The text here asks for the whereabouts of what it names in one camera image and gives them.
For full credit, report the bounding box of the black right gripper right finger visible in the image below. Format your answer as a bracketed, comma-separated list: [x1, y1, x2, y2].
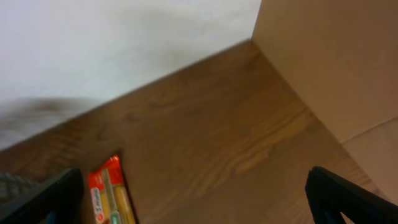
[305, 166, 397, 224]

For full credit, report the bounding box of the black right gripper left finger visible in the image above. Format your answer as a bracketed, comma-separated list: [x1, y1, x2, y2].
[1, 168, 84, 224]

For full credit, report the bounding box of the grey plastic basket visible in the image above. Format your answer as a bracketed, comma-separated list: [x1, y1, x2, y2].
[0, 172, 39, 205]

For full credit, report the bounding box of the spaghetti pasta packet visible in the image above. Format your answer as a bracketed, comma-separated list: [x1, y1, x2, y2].
[88, 155, 137, 224]

